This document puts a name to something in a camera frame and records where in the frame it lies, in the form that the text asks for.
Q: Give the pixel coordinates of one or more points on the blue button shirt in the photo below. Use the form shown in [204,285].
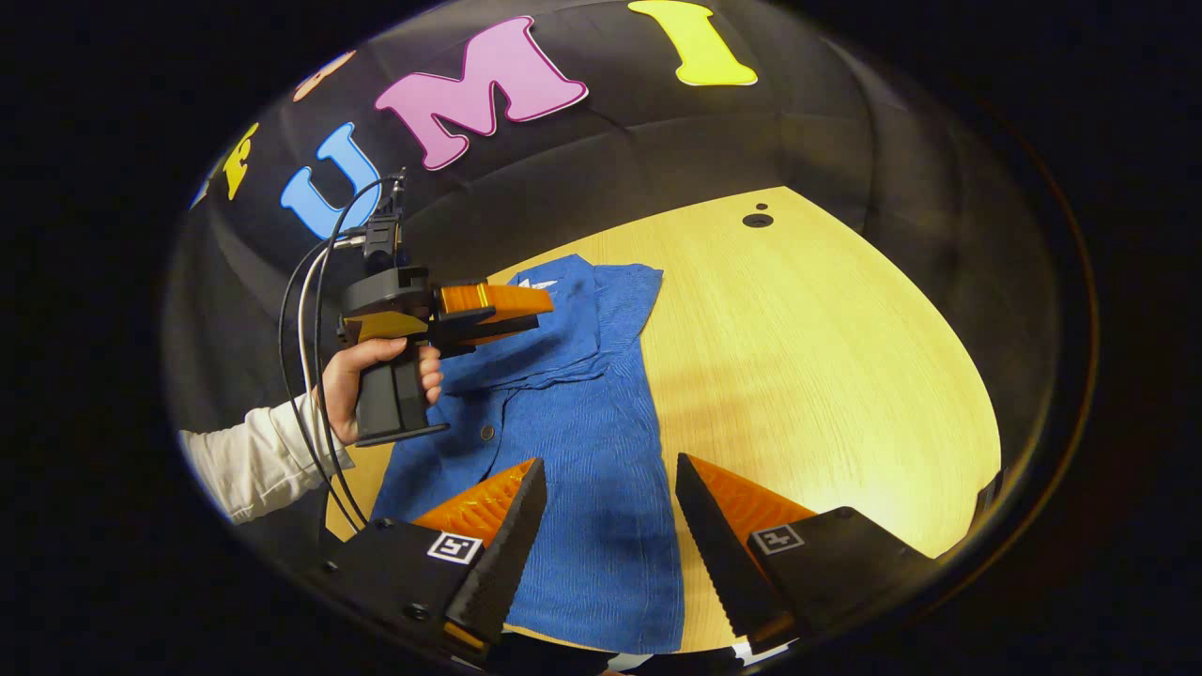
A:
[582,451]

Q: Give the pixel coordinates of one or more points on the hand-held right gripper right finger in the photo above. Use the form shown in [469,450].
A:
[714,545]

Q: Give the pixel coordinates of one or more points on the black backdrop cloth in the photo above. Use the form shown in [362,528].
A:
[657,141]

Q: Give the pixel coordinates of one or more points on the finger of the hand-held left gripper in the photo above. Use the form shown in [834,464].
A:
[484,330]
[498,299]

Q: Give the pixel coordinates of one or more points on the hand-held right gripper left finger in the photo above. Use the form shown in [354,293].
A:
[512,545]

